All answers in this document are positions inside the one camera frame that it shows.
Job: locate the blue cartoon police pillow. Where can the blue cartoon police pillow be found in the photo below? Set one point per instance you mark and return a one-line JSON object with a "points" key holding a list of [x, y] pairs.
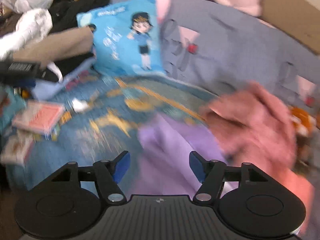
{"points": [[125, 38]]}

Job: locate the red panda plush toy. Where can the red panda plush toy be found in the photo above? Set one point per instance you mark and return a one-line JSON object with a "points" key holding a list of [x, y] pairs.
{"points": [[305, 127]]}

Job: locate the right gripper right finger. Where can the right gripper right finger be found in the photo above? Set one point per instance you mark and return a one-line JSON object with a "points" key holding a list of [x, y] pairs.
{"points": [[210, 174]]}

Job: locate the pink fleece garment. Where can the pink fleece garment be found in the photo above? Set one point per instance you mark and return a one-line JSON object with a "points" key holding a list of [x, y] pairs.
{"points": [[252, 125]]}

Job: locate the blue gold patterned quilt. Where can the blue gold patterned quilt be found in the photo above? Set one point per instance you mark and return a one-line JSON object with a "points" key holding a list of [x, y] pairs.
{"points": [[119, 106]]}

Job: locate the purple sweatshirt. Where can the purple sweatshirt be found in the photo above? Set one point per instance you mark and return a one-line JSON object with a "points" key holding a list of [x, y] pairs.
{"points": [[161, 167]]}

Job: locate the folded beige garment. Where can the folded beige garment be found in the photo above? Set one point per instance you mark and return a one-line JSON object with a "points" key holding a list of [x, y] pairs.
{"points": [[56, 47]]}

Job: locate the tan rectangular cushion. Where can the tan rectangular cushion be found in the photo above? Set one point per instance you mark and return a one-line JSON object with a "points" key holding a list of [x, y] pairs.
{"points": [[298, 18]]}

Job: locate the light blue folded garment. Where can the light blue folded garment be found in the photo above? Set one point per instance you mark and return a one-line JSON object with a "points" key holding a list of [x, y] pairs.
{"points": [[45, 90]]}

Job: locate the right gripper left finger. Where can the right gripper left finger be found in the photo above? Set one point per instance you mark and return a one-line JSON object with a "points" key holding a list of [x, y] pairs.
{"points": [[108, 174]]}

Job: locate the crumpled white tissue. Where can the crumpled white tissue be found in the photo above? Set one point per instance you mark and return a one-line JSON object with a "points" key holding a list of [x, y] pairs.
{"points": [[79, 106]]}

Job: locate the king of spades card box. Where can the king of spades card box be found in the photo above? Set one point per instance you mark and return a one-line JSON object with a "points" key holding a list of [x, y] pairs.
{"points": [[17, 149]]}

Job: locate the black white garment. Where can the black white garment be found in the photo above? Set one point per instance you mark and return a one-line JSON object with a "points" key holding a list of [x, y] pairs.
{"points": [[64, 12]]}

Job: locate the grey printed sofa cover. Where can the grey printed sofa cover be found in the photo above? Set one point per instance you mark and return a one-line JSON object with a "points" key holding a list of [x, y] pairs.
{"points": [[221, 50]]}

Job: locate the red playing card box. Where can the red playing card box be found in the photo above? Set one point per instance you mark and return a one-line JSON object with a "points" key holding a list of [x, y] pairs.
{"points": [[39, 117]]}

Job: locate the white plastic bag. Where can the white plastic bag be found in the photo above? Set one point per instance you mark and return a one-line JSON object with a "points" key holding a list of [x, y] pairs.
{"points": [[32, 27]]}

